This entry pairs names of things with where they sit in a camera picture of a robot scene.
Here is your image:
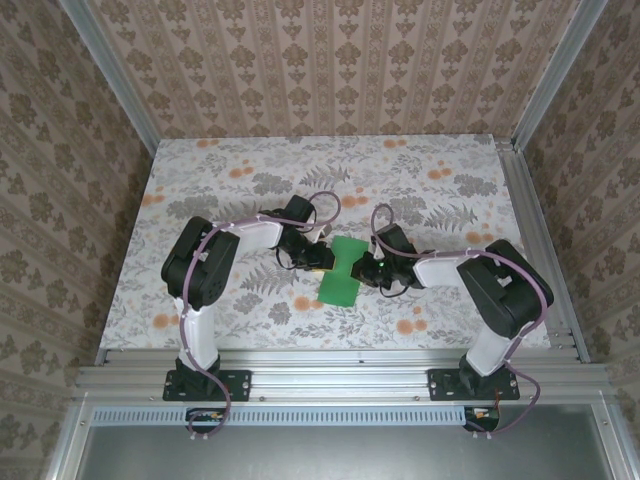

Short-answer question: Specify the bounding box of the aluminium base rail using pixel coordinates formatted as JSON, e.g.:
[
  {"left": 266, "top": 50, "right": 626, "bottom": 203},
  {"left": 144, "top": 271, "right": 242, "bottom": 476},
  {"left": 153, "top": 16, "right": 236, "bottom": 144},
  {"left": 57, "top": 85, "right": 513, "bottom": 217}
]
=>
[{"left": 74, "top": 348, "right": 609, "bottom": 404}]

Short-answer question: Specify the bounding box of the aluminium frame post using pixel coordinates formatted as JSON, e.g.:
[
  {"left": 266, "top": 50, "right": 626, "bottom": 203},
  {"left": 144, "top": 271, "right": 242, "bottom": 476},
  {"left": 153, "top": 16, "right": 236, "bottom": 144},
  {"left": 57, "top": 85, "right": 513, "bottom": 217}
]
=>
[
  {"left": 509, "top": 0, "right": 616, "bottom": 151},
  {"left": 58, "top": 0, "right": 164, "bottom": 155}
]

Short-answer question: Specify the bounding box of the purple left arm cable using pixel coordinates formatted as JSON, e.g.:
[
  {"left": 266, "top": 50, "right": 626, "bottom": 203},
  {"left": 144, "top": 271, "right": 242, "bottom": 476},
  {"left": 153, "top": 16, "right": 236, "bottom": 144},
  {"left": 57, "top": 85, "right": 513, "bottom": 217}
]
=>
[{"left": 178, "top": 191, "right": 342, "bottom": 441}]

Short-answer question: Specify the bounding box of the floral table cover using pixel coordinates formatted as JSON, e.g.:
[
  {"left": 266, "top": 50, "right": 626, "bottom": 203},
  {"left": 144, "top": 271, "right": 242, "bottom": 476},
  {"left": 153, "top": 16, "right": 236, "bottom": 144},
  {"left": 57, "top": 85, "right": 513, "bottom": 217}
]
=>
[{"left": 98, "top": 133, "right": 552, "bottom": 351}]

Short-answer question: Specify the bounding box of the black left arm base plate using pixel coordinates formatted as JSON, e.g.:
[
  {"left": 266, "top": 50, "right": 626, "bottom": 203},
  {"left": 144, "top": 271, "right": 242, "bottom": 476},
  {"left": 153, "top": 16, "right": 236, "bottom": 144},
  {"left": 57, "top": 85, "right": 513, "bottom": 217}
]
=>
[{"left": 163, "top": 368, "right": 252, "bottom": 402}]

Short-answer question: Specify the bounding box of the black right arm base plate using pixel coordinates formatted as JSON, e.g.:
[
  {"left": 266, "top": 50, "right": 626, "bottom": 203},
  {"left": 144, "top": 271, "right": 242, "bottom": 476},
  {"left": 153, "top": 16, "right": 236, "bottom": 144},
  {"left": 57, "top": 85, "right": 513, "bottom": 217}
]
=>
[{"left": 428, "top": 367, "right": 521, "bottom": 402}]

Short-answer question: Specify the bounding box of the green paper sheet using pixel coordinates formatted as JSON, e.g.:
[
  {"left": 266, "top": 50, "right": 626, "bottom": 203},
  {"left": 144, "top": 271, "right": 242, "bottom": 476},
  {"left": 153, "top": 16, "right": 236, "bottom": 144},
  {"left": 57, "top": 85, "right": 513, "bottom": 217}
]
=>
[{"left": 317, "top": 235, "right": 374, "bottom": 307}]

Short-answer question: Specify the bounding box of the aluminium side rail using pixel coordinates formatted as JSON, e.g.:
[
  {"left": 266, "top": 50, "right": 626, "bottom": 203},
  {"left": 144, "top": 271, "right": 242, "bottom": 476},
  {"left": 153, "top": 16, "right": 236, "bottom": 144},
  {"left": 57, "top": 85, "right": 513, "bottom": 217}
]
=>
[{"left": 494, "top": 138, "right": 592, "bottom": 364}]

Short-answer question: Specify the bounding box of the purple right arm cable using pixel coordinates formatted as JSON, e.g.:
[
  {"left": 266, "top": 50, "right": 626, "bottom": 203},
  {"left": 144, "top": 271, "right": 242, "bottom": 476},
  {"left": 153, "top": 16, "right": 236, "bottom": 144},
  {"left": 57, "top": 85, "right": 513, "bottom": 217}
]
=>
[{"left": 369, "top": 203, "right": 547, "bottom": 440}]

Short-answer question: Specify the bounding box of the grey slotted cable duct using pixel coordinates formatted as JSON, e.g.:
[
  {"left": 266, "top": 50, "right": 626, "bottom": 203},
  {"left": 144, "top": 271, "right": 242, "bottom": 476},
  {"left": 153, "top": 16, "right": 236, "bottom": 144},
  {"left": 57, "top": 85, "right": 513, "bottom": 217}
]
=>
[{"left": 92, "top": 405, "right": 469, "bottom": 427}]

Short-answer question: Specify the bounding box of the grey metal panel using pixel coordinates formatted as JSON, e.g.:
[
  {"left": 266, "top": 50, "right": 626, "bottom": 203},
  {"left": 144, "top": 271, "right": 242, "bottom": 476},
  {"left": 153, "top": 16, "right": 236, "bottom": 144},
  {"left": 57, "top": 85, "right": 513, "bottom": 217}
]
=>
[{"left": 47, "top": 403, "right": 632, "bottom": 480}]

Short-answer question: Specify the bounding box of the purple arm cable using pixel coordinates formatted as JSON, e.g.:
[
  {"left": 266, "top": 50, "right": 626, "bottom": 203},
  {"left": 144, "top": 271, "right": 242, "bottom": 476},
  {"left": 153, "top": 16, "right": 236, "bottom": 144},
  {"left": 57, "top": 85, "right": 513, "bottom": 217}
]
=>
[
  {"left": 178, "top": 191, "right": 342, "bottom": 441},
  {"left": 369, "top": 203, "right": 547, "bottom": 440}
]

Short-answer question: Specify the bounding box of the small circuit board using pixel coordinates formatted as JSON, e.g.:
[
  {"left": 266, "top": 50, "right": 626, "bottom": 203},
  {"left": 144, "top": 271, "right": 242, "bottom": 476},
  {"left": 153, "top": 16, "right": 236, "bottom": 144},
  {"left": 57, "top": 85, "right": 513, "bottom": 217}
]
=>
[
  {"left": 187, "top": 407, "right": 226, "bottom": 435},
  {"left": 463, "top": 403, "right": 502, "bottom": 432}
]

